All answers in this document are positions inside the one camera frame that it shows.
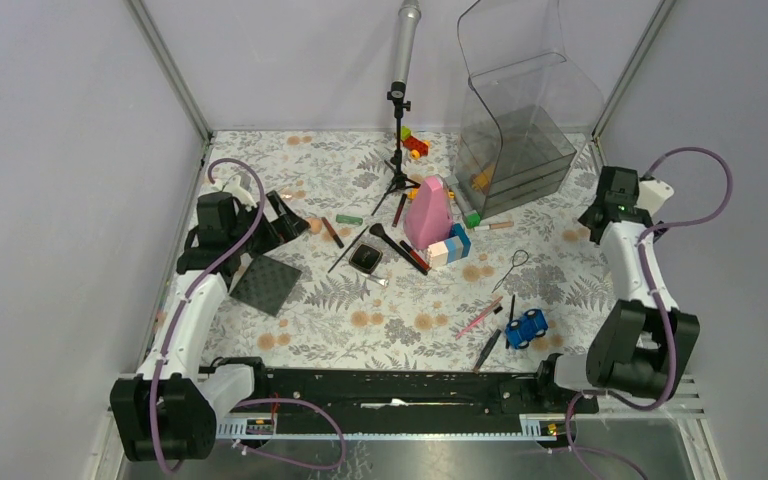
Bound dark green lego baseplate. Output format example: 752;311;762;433
230;255;302;317

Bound white concealer pen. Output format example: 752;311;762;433
472;221;514;232

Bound black wire hair loop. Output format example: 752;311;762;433
493;249;530;292

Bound brown lip gloss tube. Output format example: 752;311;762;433
320;217;345;249

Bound white blue brick stack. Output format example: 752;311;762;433
424;223;472;269

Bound red yellow lego bricks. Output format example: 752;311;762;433
399;126;430;159

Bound black square compact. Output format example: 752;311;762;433
349;243;383;274

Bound small silver cosmetic tube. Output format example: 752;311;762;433
361;273;389;288

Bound yellow toy piece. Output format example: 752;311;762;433
471;164;495;194

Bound silver microphone on tripod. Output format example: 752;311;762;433
372;0;422;215

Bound pink eyebrow razor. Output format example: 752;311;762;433
455;296;503;339

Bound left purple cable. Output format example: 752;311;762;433
148;157;348;477

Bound green lego brick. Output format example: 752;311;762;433
463;212;481;229

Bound green lip balm tube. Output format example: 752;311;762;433
335;214;363;226

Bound red lip gloss tube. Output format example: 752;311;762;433
399;240;430;272

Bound beige makeup sponge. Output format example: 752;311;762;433
307;218;324;235

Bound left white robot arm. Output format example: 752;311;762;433
110;189;310;468

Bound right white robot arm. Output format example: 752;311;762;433
533;167;700;412

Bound pink foam wedge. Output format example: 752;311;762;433
403;175;453;250

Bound thin black eyeliner pencil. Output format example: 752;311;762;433
327;226;369;274

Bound clear acrylic makeup organizer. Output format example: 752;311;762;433
447;1;604;220

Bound black pencil by car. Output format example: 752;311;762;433
503;294;516;350

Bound blue toy car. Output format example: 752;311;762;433
508;309;549;350

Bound dark red lip pencil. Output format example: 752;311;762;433
391;193;408;228

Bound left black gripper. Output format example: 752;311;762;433
228;190;308;257

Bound black makeup brush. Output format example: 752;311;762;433
369;223;428;275

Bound black mascara tube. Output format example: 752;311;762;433
472;329;502;373

